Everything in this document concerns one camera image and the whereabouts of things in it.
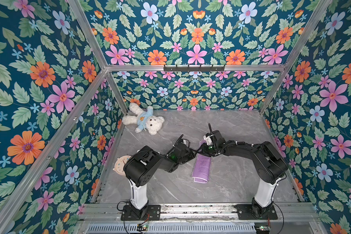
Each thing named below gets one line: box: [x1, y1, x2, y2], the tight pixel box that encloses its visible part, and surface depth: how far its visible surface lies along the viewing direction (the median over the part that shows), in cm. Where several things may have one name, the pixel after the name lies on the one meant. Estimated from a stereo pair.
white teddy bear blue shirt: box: [121, 102, 165, 136], surface depth 107 cm
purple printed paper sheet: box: [191, 139, 212, 184], surface depth 87 cm
